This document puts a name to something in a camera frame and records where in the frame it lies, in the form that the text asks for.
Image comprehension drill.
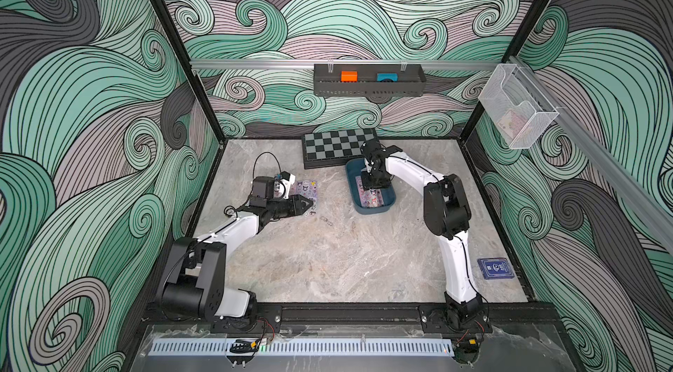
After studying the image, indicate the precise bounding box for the lilac small sticker sheet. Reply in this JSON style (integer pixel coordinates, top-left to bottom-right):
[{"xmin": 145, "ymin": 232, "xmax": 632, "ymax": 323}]
[{"xmin": 290, "ymin": 180, "xmax": 318, "ymax": 200}]

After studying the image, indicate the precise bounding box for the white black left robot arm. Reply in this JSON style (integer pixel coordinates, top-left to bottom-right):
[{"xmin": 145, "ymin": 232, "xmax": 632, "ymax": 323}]
[{"xmin": 156, "ymin": 195, "xmax": 314, "ymax": 321}]

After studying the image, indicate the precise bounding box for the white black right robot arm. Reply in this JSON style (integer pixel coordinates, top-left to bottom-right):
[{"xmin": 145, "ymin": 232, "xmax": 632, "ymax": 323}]
[{"xmin": 361, "ymin": 139, "xmax": 484, "ymax": 330}]

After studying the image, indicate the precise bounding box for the teal plastic storage box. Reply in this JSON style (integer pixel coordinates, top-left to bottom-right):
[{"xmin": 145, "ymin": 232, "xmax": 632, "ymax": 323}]
[{"xmin": 345, "ymin": 158, "xmax": 396, "ymax": 215}]

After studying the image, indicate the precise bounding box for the black grey chessboard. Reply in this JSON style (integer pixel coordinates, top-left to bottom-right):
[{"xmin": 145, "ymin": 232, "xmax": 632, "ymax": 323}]
[{"xmin": 301, "ymin": 128, "xmax": 378, "ymax": 170}]

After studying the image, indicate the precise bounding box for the teal block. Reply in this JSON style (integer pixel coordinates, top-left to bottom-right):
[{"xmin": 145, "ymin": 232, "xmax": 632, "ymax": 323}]
[{"xmin": 376, "ymin": 72, "xmax": 399, "ymax": 83}]

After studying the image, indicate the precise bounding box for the orange block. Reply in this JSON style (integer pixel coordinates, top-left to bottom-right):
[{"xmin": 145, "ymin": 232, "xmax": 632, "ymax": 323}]
[{"xmin": 340, "ymin": 70, "xmax": 359, "ymax": 83}]

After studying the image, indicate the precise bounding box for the blue card pack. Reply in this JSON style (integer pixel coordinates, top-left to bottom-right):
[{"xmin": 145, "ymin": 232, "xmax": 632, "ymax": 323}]
[{"xmin": 478, "ymin": 258, "xmax": 515, "ymax": 280}]

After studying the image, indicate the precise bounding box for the black wall shelf tray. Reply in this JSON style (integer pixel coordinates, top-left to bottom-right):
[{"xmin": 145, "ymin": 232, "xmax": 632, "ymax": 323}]
[{"xmin": 313, "ymin": 65, "xmax": 427, "ymax": 100}]

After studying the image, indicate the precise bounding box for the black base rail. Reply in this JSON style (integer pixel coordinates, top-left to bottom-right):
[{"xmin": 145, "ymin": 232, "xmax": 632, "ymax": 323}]
[{"xmin": 138, "ymin": 302, "xmax": 563, "ymax": 336}]

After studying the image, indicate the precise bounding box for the white slotted cable duct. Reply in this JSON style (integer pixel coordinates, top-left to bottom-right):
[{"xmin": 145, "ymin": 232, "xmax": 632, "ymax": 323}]
[{"xmin": 148, "ymin": 338, "xmax": 454, "ymax": 357}]

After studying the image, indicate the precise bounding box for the aluminium rail back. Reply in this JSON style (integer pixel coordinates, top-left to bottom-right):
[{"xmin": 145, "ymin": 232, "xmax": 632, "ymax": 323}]
[{"xmin": 190, "ymin": 58, "xmax": 499, "ymax": 72}]

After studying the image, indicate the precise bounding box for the aluminium rail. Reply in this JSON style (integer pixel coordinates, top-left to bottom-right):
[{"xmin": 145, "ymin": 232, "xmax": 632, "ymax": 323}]
[
  {"xmin": 508, "ymin": 56, "xmax": 672, "ymax": 254},
  {"xmin": 190, "ymin": 58, "xmax": 499, "ymax": 72}
]

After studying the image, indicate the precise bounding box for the clear acrylic wall holder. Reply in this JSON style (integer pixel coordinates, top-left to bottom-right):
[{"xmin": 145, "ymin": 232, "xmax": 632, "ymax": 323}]
[{"xmin": 478, "ymin": 63, "xmax": 558, "ymax": 149}]

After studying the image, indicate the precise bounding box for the aluminium rail right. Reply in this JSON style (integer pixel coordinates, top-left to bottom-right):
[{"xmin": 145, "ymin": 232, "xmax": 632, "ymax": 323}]
[{"xmin": 508, "ymin": 56, "xmax": 672, "ymax": 254}]

